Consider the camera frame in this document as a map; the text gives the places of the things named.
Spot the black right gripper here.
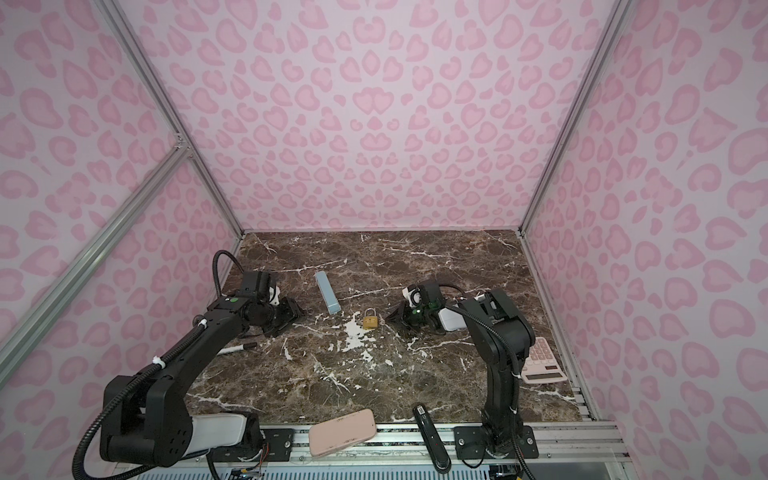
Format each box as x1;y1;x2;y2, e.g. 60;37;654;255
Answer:
384;301;433;334

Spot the brass padlock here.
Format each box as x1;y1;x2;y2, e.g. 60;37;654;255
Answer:
362;308;379;330

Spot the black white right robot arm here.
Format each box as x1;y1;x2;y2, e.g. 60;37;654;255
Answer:
385;280;539;466

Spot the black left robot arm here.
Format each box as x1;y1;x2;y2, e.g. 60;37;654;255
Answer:
96;271;304;467

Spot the light blue rectangular bar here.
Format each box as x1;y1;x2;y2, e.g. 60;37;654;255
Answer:
315;271;342;315

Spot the white black marker pen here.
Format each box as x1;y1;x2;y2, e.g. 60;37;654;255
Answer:
217;342;259;356

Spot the black handheld device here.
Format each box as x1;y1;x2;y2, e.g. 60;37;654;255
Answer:
413;403;452;474

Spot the pink smartphone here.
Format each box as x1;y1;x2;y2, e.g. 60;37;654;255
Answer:
308;409;377;457

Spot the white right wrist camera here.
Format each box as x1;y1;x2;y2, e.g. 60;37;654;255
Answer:
402;285;421;308

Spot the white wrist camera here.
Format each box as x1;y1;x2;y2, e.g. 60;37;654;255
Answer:
402;285;421;308
269;286;280;307

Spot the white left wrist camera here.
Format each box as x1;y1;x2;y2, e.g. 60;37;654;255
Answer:
269;286;280;307

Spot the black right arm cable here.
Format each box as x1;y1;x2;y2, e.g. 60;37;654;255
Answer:
437;284;535;480

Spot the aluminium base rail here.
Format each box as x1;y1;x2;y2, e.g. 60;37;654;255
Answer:
110;421;637;480

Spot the diagonal aluminium frame bar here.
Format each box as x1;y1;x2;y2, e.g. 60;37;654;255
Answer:
1;142;188;385

